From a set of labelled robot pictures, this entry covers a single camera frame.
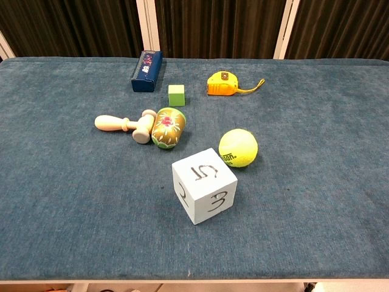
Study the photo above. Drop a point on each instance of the yellow tennis ball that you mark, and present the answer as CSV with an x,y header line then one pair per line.
x,y
238,146

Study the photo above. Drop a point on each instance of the painted green gold nesting doll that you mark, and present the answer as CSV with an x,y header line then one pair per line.
x,y
168,129

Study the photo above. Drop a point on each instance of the light blue numbered cube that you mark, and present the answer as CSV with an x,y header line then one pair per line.
x,y
200,185

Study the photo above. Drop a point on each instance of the small green cube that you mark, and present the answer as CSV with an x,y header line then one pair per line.
x,y
176,95

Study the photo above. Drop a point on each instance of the wooden toy mallet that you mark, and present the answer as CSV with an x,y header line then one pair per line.
x,y
133,125

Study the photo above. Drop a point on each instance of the yellow orange tape measure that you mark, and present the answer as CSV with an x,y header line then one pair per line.
x,y
221,85

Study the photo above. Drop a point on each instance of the dark blue rectangular box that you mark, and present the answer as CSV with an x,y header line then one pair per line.
x,y
146,71

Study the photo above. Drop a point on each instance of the blue table cloth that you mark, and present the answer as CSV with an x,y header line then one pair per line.
x,y
76,188

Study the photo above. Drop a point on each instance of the dark pleated curtain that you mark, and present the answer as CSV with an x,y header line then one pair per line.
x,y
76,27

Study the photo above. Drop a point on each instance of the white frame post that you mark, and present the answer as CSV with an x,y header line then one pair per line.
x,y
285,29
148,25
6,48

